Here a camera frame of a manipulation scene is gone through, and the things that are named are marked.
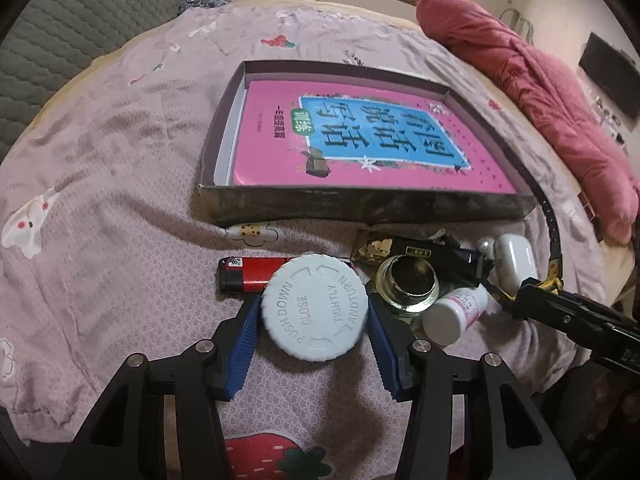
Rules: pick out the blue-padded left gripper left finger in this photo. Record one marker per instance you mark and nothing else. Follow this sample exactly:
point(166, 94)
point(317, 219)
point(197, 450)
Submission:
point(123, 436)

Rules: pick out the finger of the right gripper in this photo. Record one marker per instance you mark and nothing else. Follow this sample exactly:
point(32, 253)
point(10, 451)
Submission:
point(577, 317)

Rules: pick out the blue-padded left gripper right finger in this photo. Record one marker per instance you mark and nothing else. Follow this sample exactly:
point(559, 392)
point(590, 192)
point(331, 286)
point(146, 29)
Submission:
point(469, 419)

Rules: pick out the white earbuds case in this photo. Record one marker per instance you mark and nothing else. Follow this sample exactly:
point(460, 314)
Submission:
point(514, 259)

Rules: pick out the black gold cigarette box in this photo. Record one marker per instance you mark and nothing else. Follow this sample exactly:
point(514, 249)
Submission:
point(444, 254)

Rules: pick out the small white pill bottle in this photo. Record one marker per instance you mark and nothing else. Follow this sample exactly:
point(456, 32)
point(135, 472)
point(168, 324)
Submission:
point(452, 314)

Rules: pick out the brass-rimmed glass jar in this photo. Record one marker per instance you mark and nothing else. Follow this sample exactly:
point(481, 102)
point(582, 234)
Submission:
point(407, 284)

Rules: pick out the red black lighter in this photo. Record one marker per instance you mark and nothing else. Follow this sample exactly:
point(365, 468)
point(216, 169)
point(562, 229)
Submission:
point(243, 275)

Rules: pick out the white child-proof cap bottle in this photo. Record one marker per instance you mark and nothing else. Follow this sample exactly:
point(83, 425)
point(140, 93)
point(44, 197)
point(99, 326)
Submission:
point(314, 308)

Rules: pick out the pink strawberry print bedsheet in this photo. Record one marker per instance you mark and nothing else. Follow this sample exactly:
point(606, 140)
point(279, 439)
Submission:
point(106, 249)

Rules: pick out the rolled red quilt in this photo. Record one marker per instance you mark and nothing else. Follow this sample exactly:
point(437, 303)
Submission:
point(547, 92)

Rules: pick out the shallow grey cardboard box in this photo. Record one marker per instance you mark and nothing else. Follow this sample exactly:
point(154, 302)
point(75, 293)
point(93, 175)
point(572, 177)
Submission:
point(235, 204)

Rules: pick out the pink blue children's book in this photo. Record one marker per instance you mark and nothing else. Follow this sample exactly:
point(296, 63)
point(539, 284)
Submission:
point(314, 133)

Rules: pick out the grey quilted headboard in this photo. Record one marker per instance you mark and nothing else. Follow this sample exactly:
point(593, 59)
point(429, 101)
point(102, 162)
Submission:
point(46, 43)

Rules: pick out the black wall television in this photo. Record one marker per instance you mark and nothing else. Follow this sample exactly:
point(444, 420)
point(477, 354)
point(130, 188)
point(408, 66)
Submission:
point(612, 73)

